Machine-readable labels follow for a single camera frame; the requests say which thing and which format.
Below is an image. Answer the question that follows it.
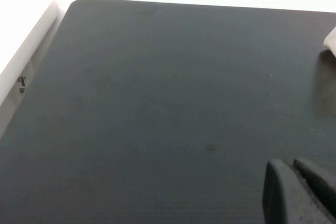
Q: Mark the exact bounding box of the cream canvas pencil case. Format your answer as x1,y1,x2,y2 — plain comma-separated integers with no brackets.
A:
322,26,336,58

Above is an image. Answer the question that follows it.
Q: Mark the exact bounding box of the white side board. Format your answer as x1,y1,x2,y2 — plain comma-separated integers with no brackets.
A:
0,0,67,137

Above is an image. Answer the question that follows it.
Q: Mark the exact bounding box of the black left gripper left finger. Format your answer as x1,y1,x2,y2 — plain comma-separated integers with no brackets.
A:
261,158,333,224

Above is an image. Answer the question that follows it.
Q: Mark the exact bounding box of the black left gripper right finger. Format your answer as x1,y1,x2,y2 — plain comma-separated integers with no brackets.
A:
292,157,336,218

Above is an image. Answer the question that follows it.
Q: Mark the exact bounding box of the black table mat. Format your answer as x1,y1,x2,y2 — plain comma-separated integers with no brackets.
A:
0,0,336,224

